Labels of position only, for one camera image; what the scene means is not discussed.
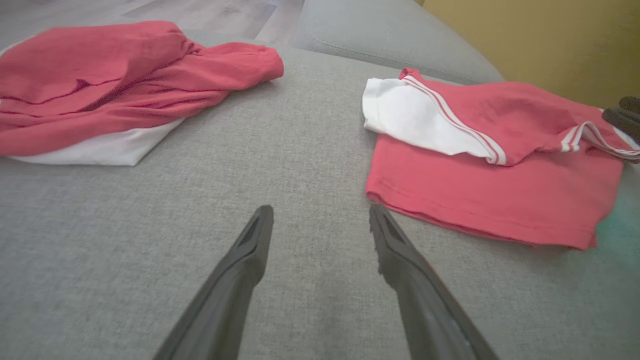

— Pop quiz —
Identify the large grey sofa seat cushion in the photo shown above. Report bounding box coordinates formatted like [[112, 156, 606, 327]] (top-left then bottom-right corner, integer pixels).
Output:
[[0, 27, 640, 360]]

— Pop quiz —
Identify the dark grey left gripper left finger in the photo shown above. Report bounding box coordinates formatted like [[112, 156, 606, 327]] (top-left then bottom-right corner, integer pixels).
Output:
[[152, 204, 275, 360]]

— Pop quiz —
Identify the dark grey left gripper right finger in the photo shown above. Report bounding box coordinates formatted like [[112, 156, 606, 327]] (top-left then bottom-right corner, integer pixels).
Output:
[[368, 203, 501, 360]]

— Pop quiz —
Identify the wide yellow sofa backrest cushion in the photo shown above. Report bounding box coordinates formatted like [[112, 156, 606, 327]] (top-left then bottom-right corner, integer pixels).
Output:
[[415, 0, 640, 109]]

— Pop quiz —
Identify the red basketball jersey number 23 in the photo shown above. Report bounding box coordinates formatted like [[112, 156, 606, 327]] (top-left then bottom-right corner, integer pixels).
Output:
[[362, 67, 640, 251]]

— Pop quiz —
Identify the red basketball shorts white trim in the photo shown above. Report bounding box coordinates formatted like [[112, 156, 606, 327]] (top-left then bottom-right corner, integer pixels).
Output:
[[0, 20, 285, 167]]

